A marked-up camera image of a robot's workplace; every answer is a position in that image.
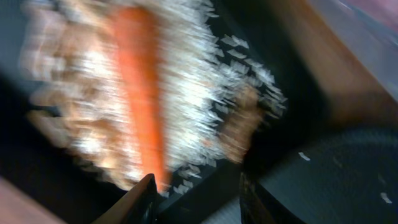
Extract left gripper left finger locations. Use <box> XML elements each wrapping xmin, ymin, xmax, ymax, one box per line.
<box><xmin>92</xmin><ymin>174</ymin><xmax>157</xmax><ymax>224</ymax></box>

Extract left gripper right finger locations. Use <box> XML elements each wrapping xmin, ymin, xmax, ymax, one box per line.
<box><xmin>239</xmin><ymin>172</ymin><xmax>304</xmax><ymax>224</ymax></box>

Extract brown food scrap chunk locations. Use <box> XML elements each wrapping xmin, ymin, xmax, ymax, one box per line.
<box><xmin>219</xmin><ymin>85</ymin><xmax>265</xmax><ymax>164</ymax></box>

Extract rice and mushroom leftovers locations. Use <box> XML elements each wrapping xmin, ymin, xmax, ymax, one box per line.
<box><xmin>20</xmin><ymin>0</ymin><xmax>287</xmax><ymax>197</ymax></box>

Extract orange carrot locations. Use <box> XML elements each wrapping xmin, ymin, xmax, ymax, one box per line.
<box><xmin>113</xmin><ymin>7</ymin><xmax>170</xmax><ymax>192</ymax></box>

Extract clear plastic waste bin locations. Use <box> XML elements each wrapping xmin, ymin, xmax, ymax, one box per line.
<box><xmin>308</xmin><ymin>0</ymin><xmax>397</xmax><ymax>100</ymax></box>

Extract black rectangular tray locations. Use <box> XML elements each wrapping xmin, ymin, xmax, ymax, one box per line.
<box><xmin>0</xmin><ymin>0</ymin><xmax>330</xmax><ymax>224</ymax></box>

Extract round black serving tray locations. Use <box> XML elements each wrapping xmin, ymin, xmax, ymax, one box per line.
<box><xmin>244</xmin><ymin>128</ymin><xmax>397</xmax><ymax>223</ymax></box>

